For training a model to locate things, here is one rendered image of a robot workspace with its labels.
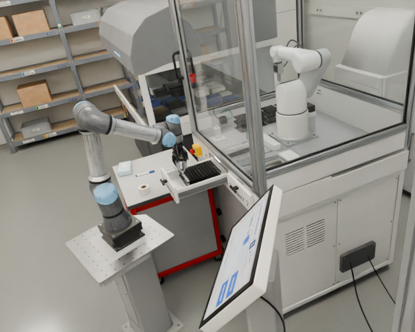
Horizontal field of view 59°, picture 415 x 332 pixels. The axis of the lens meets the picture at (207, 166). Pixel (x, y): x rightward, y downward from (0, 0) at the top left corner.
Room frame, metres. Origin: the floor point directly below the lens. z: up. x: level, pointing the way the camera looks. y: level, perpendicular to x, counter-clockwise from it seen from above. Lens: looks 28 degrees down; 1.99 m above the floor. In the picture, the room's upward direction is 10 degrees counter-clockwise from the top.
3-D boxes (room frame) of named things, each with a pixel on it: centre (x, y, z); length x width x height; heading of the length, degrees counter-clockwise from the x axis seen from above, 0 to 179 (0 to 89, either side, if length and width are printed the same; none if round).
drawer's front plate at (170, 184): (1.91, 0.25, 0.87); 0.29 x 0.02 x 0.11; 17
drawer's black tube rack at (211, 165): (1.97, 0.05, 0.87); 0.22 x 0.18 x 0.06; 107
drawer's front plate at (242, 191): (1.70, -0.15, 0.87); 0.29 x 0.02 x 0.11; 17
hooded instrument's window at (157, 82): (3.74, 0.13, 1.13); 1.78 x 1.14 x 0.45; 17
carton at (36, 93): (5.45, 2.34, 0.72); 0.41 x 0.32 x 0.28; 106
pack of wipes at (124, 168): (2.40, 0.60, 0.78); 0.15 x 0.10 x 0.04; 4
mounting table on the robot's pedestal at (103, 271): (1.61, 0.55, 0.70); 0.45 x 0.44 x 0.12; 126
